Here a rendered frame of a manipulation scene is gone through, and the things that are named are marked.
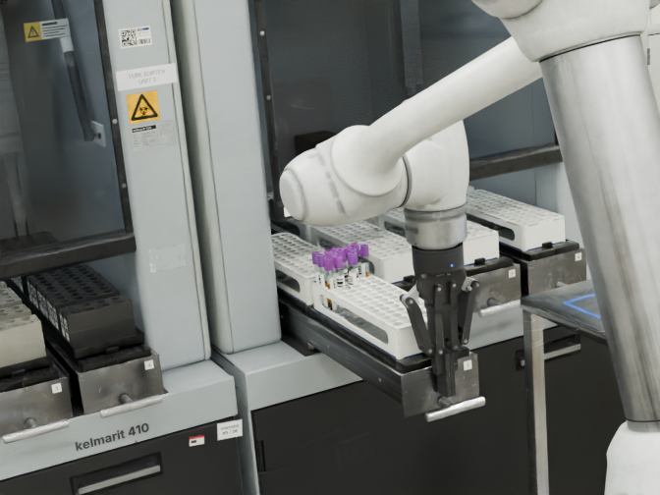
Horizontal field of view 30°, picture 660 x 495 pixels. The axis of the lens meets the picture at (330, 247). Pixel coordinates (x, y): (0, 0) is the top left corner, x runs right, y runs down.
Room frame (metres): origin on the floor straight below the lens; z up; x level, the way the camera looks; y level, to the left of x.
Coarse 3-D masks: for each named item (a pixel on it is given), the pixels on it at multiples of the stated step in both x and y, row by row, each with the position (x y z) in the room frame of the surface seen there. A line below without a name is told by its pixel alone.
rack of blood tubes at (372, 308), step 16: (320, 288) 1.97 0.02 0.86; (336, 288) 1.95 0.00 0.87; (352, 288) 1.95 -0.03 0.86; (368, 288) 1.94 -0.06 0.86; (384, 288) 1.93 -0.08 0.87; (320, 304) 1.97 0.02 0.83; (352, 304) 1.86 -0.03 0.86; (368, 304) 1.85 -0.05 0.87; (384, 304) 1.85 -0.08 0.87; (400, 304) 1.84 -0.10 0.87; (336, 320) 1.92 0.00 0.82; (352, 320) 1.90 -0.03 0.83; (368, 320) 1.81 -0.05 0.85; (384, 320) 1.78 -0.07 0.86; (400, 320) 1.77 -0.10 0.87; (368, 336) 1.82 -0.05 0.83; (384, 336) 1.86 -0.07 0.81; (400, 336) 1.74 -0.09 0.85; (400, 352) 1.74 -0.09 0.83; (416, 352) 1.75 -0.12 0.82
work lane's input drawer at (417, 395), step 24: (288, 312) 2.06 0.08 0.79; (312, 312) 1.99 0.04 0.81; (312, 336) 1.97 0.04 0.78; (336, 336) 1.89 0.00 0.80; (336, 360) 1.89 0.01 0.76; (360, 360) 1.81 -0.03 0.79; (384, 360) 1.76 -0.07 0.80; (408, 360) 1.72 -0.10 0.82; (384, 384) 1.74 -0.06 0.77; (408, 384) 1.70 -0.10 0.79; (432, 384) 1.72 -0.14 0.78; (456, 384) 1.74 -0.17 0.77; (408, 408) 1.70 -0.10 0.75; (432, 408) 1.72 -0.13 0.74; (456, 408) 1.68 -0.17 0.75
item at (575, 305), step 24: (576, 288) 1.98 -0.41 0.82; (528, 312) 1.94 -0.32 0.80; (552, 312) 1.87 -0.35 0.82; (576, 312) 1.86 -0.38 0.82; (528, 336) 1.94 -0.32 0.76; (600, 336) 1.76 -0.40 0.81; (528, 360) 1.94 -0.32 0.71; (528, 384) 1.94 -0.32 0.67; (528, 408) 1.95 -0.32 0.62; (528, 432) 1.95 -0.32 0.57; (528, 456) 1.95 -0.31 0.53
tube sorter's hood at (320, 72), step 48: (288, 0) 2.08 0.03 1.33; (336, 0) 2.12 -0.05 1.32; (384, 0) 2.16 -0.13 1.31; (432, 0) 2.20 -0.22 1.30; (288, 48) 2.07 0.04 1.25; (336, 48) 2.11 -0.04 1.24; (384, 48) 2.15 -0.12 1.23; (432, 48) 2.19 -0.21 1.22; (480, 48) 2.24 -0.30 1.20; (288, 96) 2.07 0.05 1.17; (336, 96) 2.11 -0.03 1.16; (384, 96) 2.15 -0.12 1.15; (528, 96) 2.28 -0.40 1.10; (288, 144) 2.07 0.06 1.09; (480, 144) 2.23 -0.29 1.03; (528, 144) 2.28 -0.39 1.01
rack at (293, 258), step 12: (276, 240) 2.28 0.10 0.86; (288, 240) 2.27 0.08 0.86; (300, 240) 2.26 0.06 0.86; (276, 252) 2.19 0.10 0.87; (288, 252) 2.18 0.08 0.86; (300, 252) 2.18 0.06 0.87; (276, 264) 2.13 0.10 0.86; (288, 264) 2.12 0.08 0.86; (300, 264) 2.11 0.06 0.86; (312, 264) 2.10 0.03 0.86; (276, 276) 2.21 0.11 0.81; (288, 276) 2.21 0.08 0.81; (300, 276) 2.04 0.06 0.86; (312, 276) 2.03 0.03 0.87; (288, 288) 2.09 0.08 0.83; (300, 288) 2.14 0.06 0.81; (312, 300) 2.02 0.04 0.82
